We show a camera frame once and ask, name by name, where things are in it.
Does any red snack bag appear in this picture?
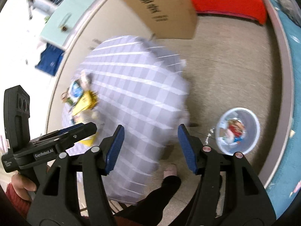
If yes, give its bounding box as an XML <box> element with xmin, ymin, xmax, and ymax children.
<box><xmin>228</xmin><ymin>119</ymin><xmax>245</xmax><ymax>138</ymax></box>

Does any blue white bag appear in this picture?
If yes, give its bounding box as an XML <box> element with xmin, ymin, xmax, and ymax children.
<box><xmin>68</xmin><ymin>81</ymin><xmax>84</xmax><ymax>99</ymax></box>

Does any blue plastic package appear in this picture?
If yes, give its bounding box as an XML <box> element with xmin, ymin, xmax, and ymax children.
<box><xmin>35</xmin><ymin>43</ymin><xmax>64</xmax><ymax>76</ymax></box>

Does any grey checked tablecloth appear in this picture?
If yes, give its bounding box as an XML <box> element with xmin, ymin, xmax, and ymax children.
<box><xmin>73</xmin><ymin>35</ymin><xmax>189</xmax><ymax>204</ymax></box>

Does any white base cabinet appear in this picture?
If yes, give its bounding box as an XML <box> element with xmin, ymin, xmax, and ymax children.
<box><xmin>45</xmin><ymin>0</ymin><xmax>154</xmax><ymax>133</ymax></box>

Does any blue plastic bucket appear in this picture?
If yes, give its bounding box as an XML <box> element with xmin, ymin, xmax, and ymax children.
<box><xmin>215</xmin><ymin>107</ymin><xmax>260</xmax><ymax>155</ymax></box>

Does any purple stair shelf unit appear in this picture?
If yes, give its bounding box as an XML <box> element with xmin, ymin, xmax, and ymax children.
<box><xmin>28</xmin><ymin>0</ymin><xmax>96</xmax><ymax>50</ymax></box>

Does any red storage bench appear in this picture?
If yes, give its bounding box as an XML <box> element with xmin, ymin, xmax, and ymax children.
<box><xmin>191</xmin><ymin>0</ymin><xmax>267</xmax><ymax>25</ymax></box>

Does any person's leg and foot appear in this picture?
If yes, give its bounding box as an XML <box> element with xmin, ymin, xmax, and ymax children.
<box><xmin>114</xmin><ymin>164</ymin><xmax>182</xmax><ymax>225</ymax></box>

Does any left hand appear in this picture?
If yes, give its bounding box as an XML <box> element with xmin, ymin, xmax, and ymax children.
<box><xmin>11</xmin><ymin>172</ymin><xmax>37</xmax><ymax>202</ymax></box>

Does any yellow snack bag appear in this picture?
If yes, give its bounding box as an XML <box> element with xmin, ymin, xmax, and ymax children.
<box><xmin>71</xmin><ymin>91</ymin><xmax>98</xmax><ymax>116</ymax></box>

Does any large cardboard box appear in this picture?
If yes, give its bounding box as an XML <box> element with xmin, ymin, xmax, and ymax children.
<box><xmin>123</xmin><ymin>0</ymin><xmax>198</xmax><ymax>39</ymax></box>

